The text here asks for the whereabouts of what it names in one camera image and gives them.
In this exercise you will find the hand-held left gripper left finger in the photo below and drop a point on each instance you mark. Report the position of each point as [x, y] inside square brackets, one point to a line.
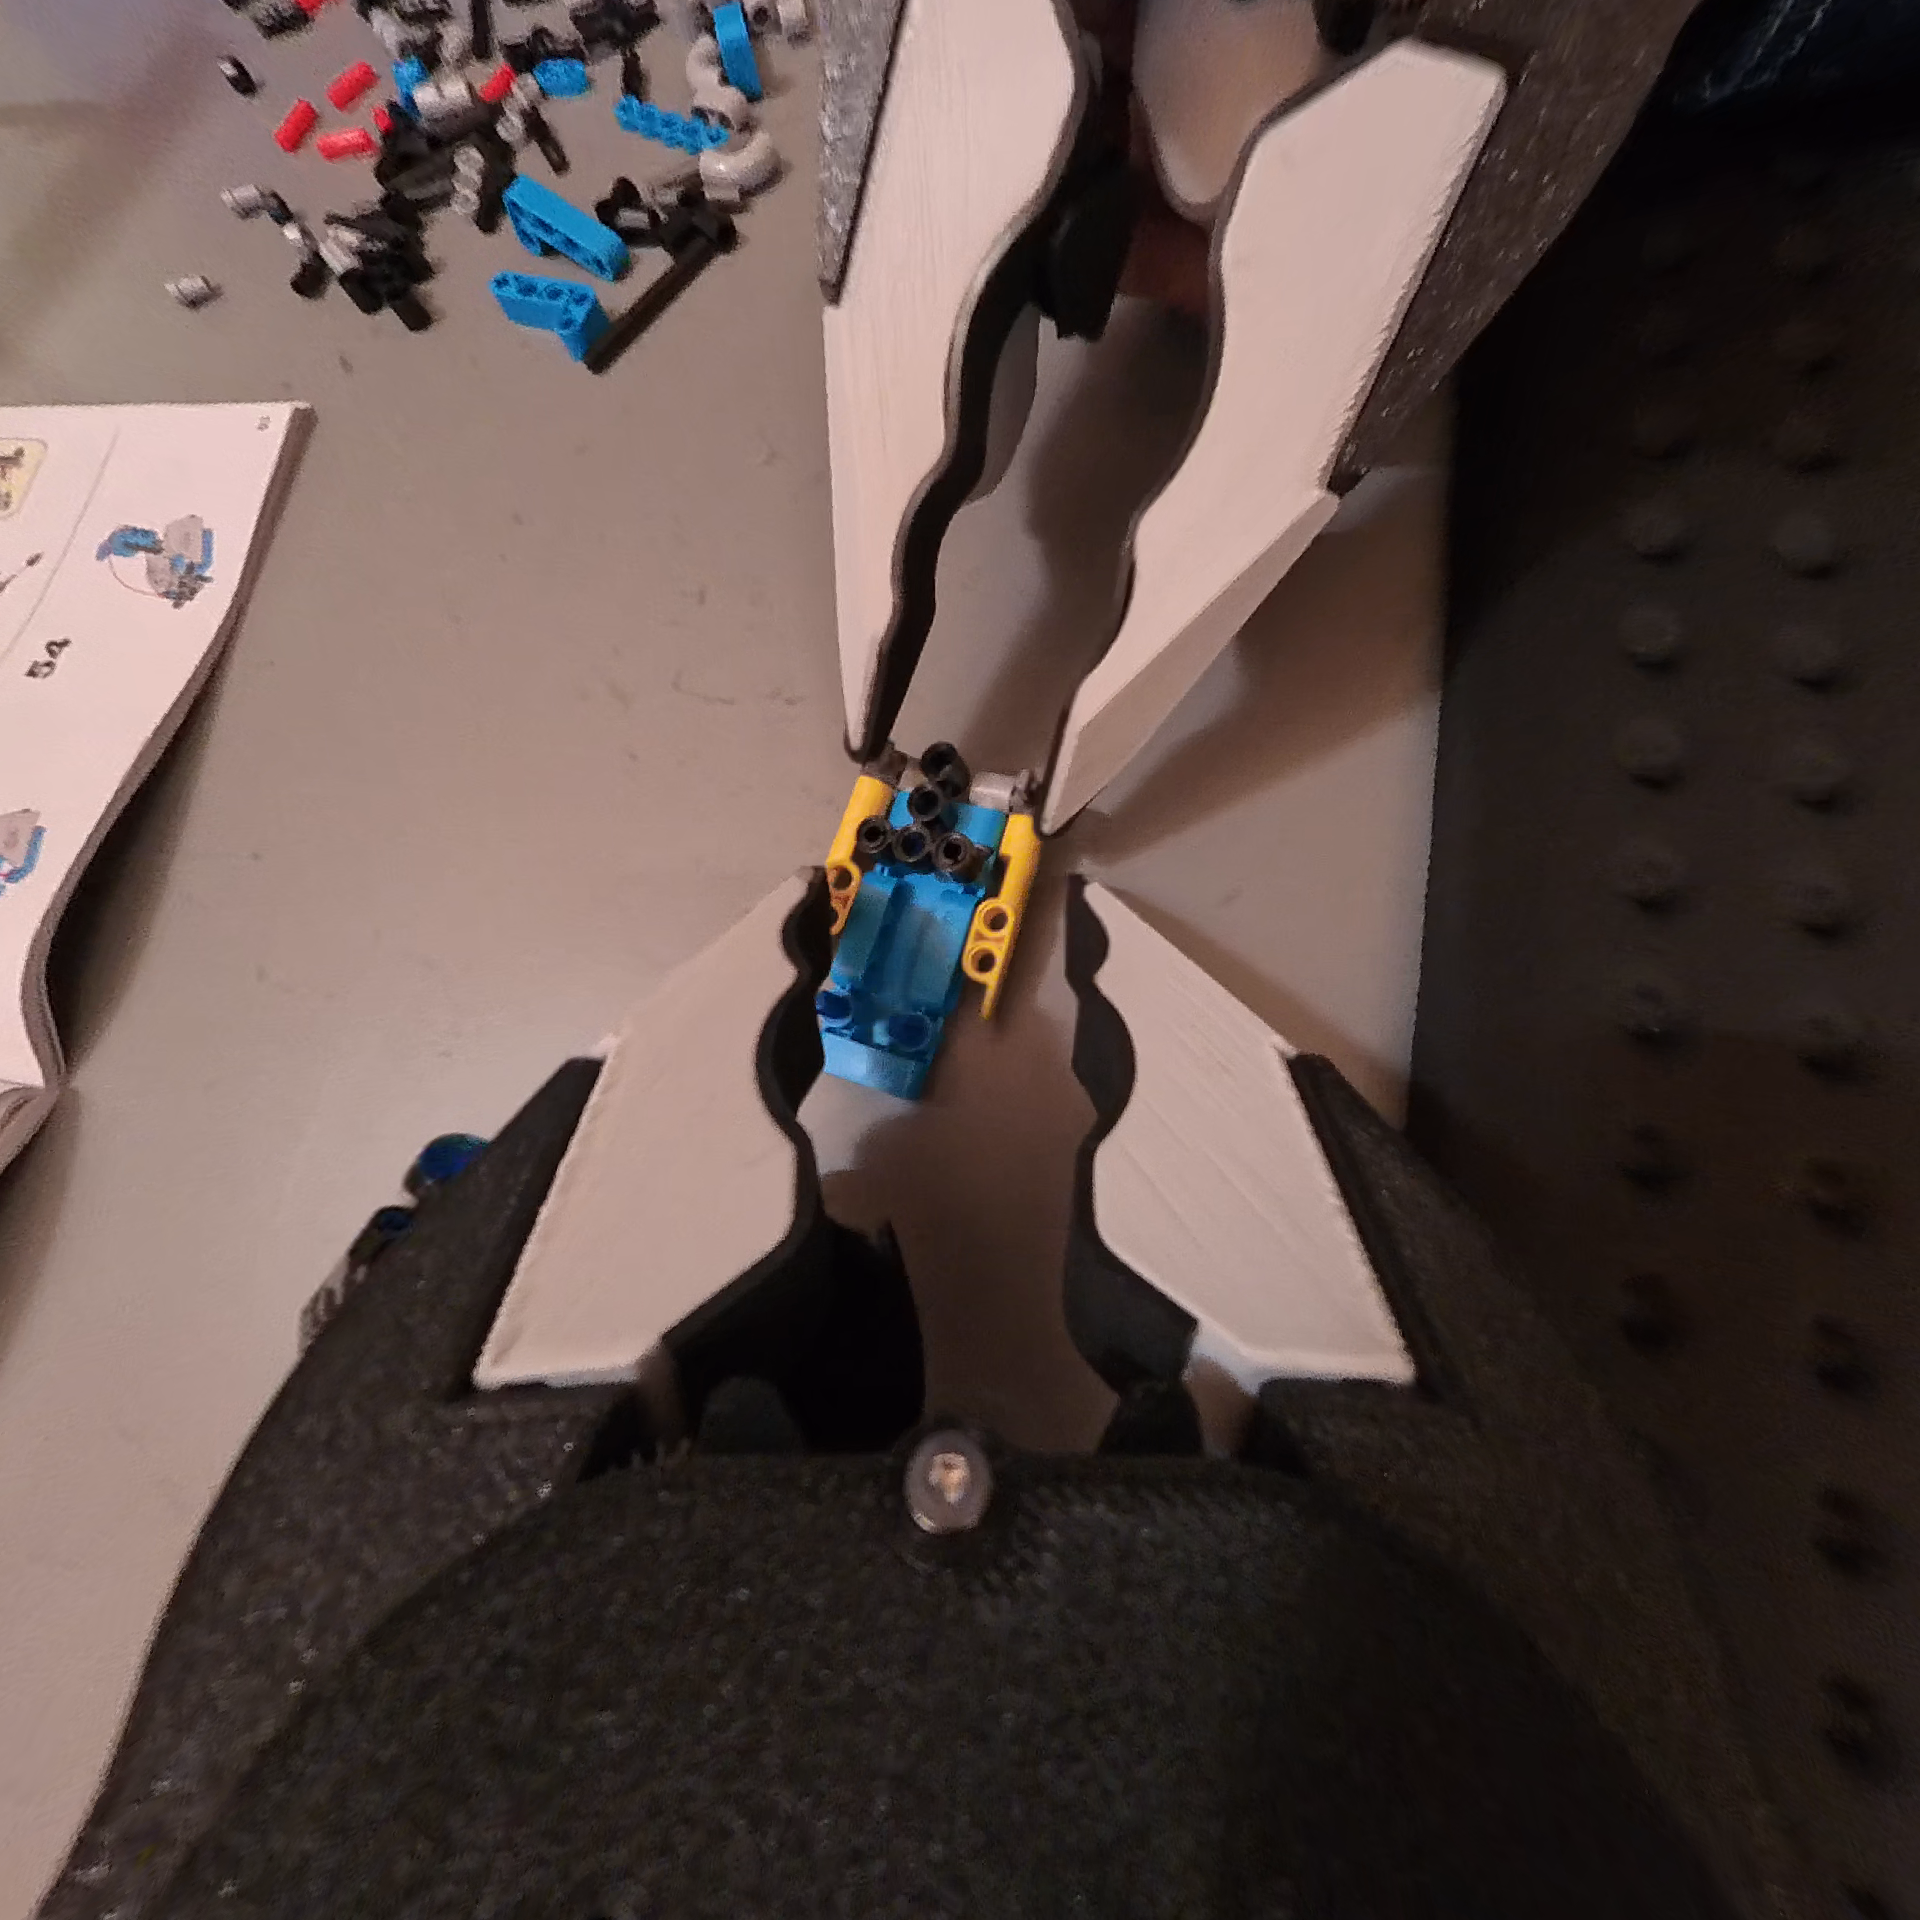
[662, 1185]

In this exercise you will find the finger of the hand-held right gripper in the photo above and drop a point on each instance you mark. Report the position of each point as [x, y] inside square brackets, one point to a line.
[917, 302]
[1304, 376]

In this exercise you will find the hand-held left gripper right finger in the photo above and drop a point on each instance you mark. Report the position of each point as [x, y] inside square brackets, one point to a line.
[1245, 1185]

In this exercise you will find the black blue gear brick assembly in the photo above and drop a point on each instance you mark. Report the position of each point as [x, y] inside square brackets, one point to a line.
[451, 1157]

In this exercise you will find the blue yellow brick assembly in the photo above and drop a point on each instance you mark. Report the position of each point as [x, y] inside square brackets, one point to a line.
[899, 960]

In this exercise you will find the pile of loose brick pieces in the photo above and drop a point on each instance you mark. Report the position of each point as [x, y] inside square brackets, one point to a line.
[451, 163]

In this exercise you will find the open instruction booklet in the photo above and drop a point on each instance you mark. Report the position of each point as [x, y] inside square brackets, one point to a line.
[120, 675]

